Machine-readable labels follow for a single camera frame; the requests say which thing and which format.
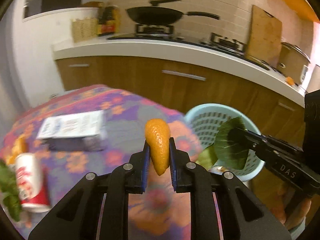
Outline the black gas stove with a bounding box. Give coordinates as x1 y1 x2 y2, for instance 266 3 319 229
107 24 270 71

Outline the beige cooking pot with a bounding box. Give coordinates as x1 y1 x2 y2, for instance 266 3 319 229
277 42 312 85

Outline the wooden cutting board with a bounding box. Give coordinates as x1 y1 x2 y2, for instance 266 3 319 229
245 4 283 67

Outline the person's right hand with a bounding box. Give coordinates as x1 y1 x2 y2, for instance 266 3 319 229
276 184 312 232

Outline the long metal cabinet handle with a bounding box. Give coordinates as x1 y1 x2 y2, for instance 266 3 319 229
162 70 206 81

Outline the small orange peel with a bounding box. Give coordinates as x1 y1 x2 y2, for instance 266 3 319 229
6 136 27 166

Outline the black wok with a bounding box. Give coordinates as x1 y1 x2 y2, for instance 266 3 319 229
125 0 220 26

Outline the yellow utensil basket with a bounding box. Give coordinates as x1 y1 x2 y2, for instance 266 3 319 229
72 17 99 43

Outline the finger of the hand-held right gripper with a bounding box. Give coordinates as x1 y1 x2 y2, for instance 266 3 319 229
235 127 303 153
247 140 301 163

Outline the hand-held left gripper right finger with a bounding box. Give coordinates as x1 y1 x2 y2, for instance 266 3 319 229
169 137 298 240

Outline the white and blue carton box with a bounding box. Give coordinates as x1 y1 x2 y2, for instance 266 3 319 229
37 110 108 152

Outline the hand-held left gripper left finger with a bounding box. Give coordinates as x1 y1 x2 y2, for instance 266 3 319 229
29 140 151 240

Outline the red and white paper cup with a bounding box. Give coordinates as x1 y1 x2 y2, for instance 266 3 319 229
15 153 52 213

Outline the orange peel piece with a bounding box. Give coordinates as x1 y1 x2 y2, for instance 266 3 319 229
145 118 171 176

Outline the floral printed cloth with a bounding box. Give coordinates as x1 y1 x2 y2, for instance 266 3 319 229
0 84 203 240

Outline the light blue plastic basket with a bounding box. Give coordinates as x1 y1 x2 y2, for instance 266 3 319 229
184 103 265 182

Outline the small dark sauce bottle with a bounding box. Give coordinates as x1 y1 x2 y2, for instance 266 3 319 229
98 7 107 36

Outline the pale green vegetable leaf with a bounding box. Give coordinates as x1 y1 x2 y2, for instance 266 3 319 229
197 145 218 168

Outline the large dark sauce bottle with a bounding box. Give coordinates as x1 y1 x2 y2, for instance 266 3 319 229
104 3 117 34

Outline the yellow oil bottle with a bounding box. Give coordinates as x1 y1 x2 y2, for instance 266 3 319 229
114 5 121 32

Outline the dark green vegetable leaf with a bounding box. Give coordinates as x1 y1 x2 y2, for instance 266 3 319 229
0 160 22 222

